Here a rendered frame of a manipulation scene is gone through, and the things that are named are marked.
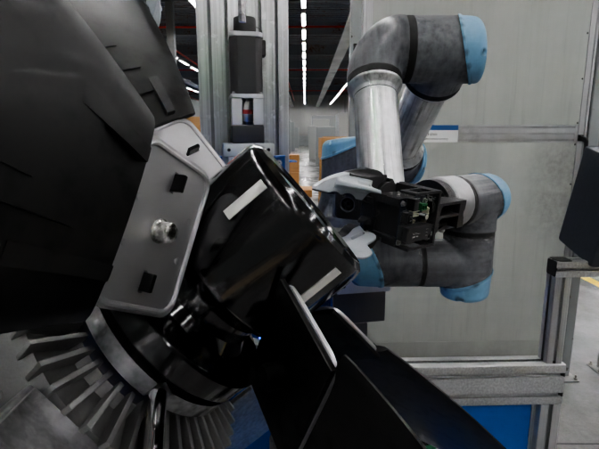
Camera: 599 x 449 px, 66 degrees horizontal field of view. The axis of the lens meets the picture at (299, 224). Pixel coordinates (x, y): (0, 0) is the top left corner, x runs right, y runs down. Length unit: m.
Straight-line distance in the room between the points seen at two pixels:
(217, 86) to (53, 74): 1.13
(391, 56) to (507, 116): 1.66
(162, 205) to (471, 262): 0.54
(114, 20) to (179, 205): 0.23
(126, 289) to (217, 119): 1.09
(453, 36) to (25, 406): 0.79
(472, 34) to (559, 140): 1.75
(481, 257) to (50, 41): 0.63
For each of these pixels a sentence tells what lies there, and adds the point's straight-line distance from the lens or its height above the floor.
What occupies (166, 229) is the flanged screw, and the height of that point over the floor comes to 1.23.
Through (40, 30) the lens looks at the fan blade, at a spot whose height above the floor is 1.31.
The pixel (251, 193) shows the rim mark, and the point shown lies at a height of 1.24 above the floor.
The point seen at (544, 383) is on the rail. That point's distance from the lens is 1.00.
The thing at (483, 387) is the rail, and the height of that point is 0.82.
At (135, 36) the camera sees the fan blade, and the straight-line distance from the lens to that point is 0.45.
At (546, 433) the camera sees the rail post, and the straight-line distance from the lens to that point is 1.08.
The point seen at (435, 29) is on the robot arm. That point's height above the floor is 1.45.
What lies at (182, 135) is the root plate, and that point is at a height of 1.27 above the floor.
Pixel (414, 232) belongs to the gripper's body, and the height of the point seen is 1.16.
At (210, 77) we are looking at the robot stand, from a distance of 1.34.
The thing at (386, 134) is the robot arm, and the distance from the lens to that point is 0.76.
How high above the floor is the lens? 1.27
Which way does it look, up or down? 11 degrees down
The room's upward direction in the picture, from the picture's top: straight up
